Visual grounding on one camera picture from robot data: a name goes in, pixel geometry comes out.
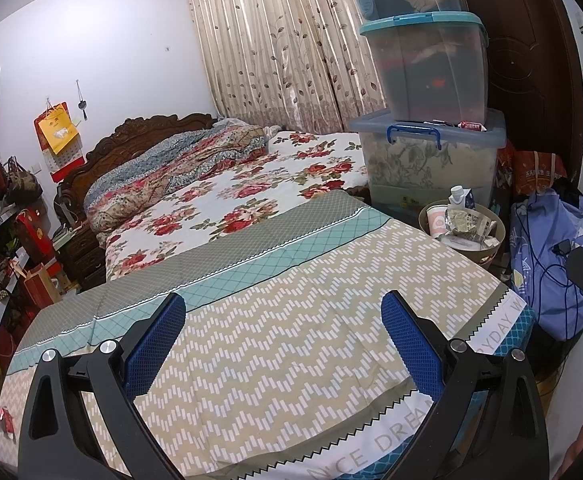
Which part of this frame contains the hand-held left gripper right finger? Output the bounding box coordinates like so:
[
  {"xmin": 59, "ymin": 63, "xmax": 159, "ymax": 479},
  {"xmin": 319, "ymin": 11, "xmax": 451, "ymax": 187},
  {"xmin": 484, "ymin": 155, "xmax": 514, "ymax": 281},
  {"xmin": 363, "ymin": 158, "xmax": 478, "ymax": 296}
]
[{"xmin": 380, "ymin": 290, "xmax": 551, "ymax": 480}]

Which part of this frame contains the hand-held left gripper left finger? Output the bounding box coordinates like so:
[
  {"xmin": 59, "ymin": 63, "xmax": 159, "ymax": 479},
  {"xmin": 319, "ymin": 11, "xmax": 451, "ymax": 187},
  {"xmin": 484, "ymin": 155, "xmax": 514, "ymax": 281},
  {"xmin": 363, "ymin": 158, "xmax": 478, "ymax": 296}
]
[{"xmin": 18, "ymin": 291, "xmax": 188, "ymax": 480}]

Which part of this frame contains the beige waste bin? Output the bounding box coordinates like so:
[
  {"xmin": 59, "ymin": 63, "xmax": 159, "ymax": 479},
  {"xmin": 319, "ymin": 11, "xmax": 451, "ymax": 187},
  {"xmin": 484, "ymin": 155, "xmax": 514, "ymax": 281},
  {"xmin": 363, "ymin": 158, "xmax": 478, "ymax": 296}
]
[{"xmin": 418, "ymin": 200, "xmax": 507, "ymax": 267}]

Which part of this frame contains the green white snack packet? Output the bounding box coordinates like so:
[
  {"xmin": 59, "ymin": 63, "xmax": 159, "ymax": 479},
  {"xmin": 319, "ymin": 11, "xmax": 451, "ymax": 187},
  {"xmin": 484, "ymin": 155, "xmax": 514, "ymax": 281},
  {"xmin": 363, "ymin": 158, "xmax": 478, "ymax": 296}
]
[{"xmin": 464, "ymin": 211, "xmax": 496, "ymax": 247}]

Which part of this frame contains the pale wrapper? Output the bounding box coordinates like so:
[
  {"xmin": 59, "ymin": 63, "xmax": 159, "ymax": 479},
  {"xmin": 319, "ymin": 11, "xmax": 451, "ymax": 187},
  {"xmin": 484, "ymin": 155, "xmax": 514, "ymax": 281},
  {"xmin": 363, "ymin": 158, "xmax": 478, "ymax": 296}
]
[{"xmin": 444, "ymin": 208, "xmax": 468, "ymax": 235}]

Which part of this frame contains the small white carton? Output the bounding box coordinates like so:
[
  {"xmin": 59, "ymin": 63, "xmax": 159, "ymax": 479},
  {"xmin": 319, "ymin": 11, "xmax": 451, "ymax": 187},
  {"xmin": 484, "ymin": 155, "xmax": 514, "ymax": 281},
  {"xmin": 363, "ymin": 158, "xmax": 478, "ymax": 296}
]
[{"xmin": 449, "ymin": 185, "xmax": 473, "ymax": 209}]

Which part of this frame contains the blue fabric bag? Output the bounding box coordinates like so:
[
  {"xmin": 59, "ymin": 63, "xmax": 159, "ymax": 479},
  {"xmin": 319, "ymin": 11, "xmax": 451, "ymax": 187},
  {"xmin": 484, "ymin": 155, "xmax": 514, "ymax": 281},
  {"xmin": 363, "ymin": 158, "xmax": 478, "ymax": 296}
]
[{"xmin": 510, "ymin": 187, "xmax": 583, "ymax": 343}]

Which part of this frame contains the dark wooden nightstand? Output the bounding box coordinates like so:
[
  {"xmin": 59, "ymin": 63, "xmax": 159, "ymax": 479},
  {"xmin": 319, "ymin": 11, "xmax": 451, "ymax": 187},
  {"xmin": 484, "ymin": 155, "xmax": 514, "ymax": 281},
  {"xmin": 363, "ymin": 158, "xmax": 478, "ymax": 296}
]
[{"xmin": 54, "ymin": 222, "xmax": 108, "ymax": 293}]

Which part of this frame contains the red shopping bag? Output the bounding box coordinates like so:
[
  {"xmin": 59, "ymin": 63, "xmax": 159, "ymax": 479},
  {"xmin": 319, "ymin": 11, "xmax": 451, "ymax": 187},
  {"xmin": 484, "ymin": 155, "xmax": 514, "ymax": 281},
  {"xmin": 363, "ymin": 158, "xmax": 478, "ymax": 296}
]
[{"xmin": 496, "ymin": 139, "xmax": 568, "ymax": 198}]

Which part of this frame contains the brown paper gift bag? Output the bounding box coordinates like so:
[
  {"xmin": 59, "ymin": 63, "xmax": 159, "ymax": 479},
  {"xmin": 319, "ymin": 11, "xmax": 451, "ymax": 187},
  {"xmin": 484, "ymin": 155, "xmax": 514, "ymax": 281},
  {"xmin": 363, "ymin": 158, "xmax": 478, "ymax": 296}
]
[{"xmin": 12, "ymin": 259, "xmax": 64, "ymax": 313}]

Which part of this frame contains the red gift box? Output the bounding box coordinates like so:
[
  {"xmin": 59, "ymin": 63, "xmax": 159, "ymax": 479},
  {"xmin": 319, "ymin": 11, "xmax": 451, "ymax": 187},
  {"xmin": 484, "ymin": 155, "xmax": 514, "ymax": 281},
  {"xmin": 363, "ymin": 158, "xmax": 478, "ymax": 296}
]
[{"xmin": 15, "ymin": 207, "xmax": 56, "ymax": 266}]

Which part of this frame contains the floral patchwork quilt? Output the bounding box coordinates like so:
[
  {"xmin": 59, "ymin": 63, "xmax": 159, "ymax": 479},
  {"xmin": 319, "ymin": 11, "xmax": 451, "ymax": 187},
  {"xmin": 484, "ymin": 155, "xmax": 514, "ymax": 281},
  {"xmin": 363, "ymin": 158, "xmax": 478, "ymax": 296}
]
[{"xmin": 84, "ymin": 124, "xmax": 269, "ymax": 233}]

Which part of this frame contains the white floral bed sheet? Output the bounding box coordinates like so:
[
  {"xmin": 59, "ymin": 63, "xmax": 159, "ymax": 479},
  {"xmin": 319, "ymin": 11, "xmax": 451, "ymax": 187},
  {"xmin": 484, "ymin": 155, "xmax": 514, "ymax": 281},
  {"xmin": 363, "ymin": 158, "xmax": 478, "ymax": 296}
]
[{"xmin": 104, "ymin": 130, "xmax": 372, "ymax": 281}]

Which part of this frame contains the brown handbag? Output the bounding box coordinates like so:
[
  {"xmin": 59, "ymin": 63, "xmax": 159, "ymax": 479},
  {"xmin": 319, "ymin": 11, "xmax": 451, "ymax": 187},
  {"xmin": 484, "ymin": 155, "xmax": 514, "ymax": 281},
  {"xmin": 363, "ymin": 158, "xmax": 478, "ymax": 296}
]
[{"xmin": 2, "ymin": 156, "xmax": 43, "ymax": 202}]

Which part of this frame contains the carved wooden headboard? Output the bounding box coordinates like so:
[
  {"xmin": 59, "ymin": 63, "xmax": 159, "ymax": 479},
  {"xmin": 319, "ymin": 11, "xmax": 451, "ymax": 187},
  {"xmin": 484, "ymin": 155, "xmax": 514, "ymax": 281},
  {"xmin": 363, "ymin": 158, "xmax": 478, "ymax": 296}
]
[{"xmin": 58, "ymin": 112, "xmax": 219, "ymax": 241}]

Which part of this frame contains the brown wooden door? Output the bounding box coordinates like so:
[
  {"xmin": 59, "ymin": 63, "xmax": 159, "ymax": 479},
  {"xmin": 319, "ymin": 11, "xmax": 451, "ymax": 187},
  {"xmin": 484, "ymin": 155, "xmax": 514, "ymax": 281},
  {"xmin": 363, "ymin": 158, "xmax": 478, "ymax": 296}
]
[{"xmin": 459, "ymin": 0, "xmax": 583, "ymax": 196}]

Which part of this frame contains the clear storage box teal lid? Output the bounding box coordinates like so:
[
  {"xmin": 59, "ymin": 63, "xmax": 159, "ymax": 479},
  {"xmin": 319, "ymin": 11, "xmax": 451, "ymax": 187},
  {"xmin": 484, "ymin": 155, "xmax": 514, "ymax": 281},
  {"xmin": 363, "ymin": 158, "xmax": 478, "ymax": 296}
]
[{"xmin": 360, "ymin": 11, "xmax": 490, "ymax": 122}]

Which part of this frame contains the leaf patterned beige curtain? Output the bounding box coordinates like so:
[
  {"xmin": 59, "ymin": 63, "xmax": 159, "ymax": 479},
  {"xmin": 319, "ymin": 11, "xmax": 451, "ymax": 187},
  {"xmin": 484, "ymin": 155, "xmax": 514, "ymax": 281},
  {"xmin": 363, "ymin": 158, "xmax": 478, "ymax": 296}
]
[{"xmin": 181, "ymin": 0, "xmax": 389, "ymax": 134}]

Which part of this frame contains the black charger with cable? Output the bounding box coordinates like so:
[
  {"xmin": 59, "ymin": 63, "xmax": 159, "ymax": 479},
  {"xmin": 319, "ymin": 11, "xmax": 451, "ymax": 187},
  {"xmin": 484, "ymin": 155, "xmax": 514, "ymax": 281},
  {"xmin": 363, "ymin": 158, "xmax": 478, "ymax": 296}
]
[{"xmin": 514, "ymin": 187, "xmax": 583, "ymax": 333}]

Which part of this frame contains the clear storage box blue handle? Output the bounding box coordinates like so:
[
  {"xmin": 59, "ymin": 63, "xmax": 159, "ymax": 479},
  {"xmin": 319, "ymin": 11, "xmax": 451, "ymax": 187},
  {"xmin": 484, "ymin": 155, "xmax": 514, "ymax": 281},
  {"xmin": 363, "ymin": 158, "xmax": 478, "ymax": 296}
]
[{"xmin": 349, "ymin": 108, "xmax": 507, "ymax": 212}]

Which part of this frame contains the yellow red wall calendar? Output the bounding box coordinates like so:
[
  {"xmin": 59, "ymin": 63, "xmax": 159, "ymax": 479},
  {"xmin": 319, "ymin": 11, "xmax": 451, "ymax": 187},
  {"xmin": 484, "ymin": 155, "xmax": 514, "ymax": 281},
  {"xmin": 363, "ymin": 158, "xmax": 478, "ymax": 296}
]
[{"xmin": 34, "ymin": 101, "xmax": 86, "ymax": 182}]

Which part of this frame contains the dark hanging wall ornament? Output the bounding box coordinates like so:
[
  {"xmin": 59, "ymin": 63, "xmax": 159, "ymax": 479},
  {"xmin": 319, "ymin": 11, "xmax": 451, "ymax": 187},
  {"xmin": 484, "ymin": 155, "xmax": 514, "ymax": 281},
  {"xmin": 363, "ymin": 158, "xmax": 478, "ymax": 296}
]
[{"xmin": 74, "ymin": 79, "xmax": 90, "ymax": 122}]

